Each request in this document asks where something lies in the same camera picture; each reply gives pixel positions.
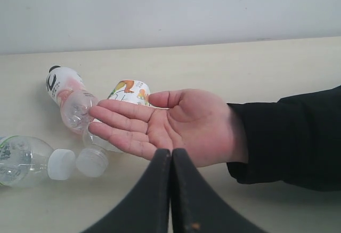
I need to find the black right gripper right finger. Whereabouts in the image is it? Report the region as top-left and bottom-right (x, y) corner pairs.
(172, 149), (264, 233)

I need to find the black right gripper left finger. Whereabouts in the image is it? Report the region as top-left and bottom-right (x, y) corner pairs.
(84, 149), (171, 233)

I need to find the lime label drink bottle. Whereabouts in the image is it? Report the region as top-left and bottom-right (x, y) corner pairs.
(1, 135), (76, 188)

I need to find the pink peach drink bottle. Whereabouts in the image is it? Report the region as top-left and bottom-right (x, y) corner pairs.
(45, 66), (99, 134)

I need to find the person's open hand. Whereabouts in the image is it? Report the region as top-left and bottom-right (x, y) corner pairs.
(88, 89), (248, 167)

